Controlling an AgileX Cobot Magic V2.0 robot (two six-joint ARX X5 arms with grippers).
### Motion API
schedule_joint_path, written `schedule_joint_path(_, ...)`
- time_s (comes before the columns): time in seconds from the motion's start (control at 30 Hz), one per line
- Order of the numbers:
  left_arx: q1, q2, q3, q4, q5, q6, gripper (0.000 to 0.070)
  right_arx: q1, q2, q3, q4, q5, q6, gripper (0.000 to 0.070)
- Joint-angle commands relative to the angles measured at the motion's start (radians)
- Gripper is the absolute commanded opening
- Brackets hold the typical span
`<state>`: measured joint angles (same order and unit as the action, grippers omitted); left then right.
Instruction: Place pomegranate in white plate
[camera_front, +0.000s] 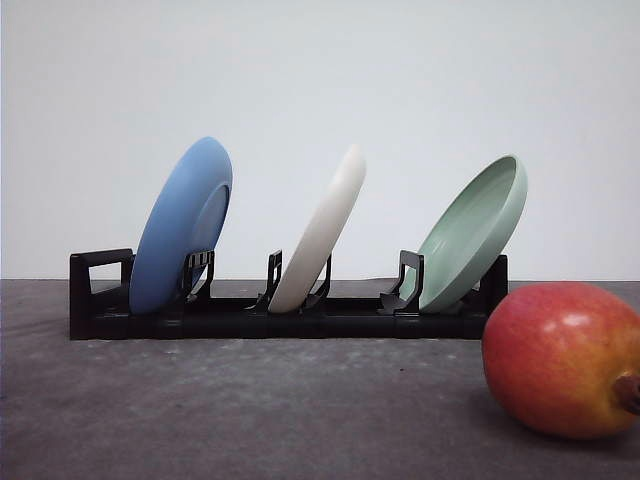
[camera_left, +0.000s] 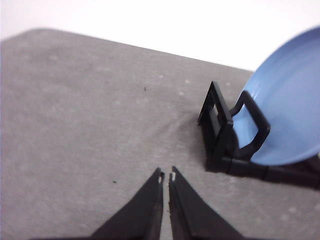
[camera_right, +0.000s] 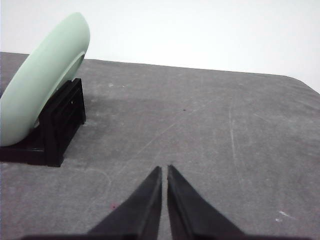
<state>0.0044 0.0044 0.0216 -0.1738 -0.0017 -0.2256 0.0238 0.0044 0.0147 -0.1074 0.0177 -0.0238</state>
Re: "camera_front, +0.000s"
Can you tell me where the black plate rack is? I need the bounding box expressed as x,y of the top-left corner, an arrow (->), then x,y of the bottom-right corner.
70,248 -> 509,340

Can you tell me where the green plate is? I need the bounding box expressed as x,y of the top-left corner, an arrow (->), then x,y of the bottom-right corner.
402,154 -> 529,313

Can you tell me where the white plate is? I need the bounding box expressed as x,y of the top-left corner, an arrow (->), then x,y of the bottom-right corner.
268,144 -> 367,314

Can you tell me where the red yellow pomegranate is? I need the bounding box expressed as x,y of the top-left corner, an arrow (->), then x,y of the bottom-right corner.
482,282 -> 640,441

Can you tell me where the blue plate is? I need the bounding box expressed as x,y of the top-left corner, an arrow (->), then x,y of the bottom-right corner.
129,137 -> 234,315

